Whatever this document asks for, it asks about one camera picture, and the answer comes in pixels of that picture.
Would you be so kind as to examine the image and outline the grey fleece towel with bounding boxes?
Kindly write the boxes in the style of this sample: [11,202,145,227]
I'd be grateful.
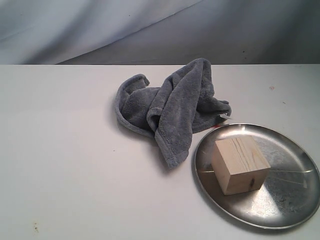
[114,58,232,168]

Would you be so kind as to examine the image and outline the light wooden cube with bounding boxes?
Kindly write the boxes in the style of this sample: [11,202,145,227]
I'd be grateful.
[211,135,271,196]

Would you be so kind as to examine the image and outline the round steel plate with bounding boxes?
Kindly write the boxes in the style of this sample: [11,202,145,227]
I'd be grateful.
[192,123,320,230]

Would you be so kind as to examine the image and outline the white backdrop sheet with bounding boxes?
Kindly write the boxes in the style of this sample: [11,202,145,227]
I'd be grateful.
[0,0,320,65]

